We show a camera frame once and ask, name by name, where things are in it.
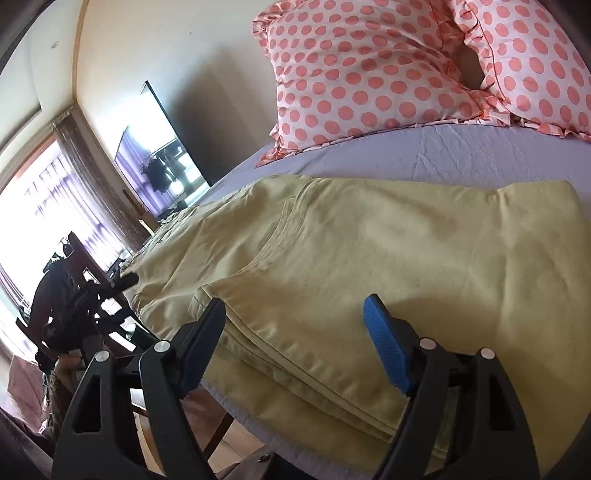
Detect lavender bed sheet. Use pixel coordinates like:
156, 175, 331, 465
184, 121, 591, 480

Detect black flat television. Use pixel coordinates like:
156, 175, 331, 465
114, 82, 211, 220

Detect small pink polka-dot pillow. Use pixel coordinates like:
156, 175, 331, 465
449, 1, 590, 141

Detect brown window curtain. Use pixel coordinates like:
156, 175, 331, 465
53, 105, 148, 253

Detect large pink polka-dot pillow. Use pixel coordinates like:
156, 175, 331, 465
252, 0, 510, 165

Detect khaki tan pants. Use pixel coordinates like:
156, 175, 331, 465
126, 175, 590, 473

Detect dark wooden chair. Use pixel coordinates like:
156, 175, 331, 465
15, 230, 236, 462

